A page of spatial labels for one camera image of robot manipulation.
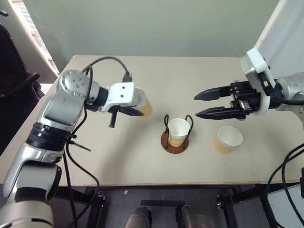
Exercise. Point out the white box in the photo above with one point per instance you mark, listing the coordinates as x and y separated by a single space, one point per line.
282 209

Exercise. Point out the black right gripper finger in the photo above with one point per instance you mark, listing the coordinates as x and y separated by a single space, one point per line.
213 93
218 112

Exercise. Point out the black zip tie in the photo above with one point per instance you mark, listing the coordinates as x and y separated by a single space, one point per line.
79 146

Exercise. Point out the dark rounded robot foot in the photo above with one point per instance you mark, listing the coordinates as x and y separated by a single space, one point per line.
139 217
193 217

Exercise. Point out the black metal table frame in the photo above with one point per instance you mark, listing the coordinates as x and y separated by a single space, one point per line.
154 191

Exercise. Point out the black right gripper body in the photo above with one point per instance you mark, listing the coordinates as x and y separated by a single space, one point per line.
248 99

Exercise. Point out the black office chair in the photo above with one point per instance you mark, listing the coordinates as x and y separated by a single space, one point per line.
14 80

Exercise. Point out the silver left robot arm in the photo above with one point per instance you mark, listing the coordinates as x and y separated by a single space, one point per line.
59 107

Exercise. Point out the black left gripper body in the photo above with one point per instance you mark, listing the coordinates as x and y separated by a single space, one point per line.
115 109

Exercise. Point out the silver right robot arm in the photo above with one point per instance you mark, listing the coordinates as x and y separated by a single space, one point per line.
293 91

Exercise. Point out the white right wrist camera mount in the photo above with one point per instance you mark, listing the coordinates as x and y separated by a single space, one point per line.
255 64

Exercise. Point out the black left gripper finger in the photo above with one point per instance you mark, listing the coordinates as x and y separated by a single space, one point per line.
113 120
131 111

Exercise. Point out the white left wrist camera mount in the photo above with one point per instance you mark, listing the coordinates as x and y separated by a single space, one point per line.
122 93

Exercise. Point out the tan and white paper cup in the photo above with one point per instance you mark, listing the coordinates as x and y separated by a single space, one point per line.
146 107
229 139
178 128

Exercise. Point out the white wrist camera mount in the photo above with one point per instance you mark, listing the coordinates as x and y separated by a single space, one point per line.
122 93
255 64

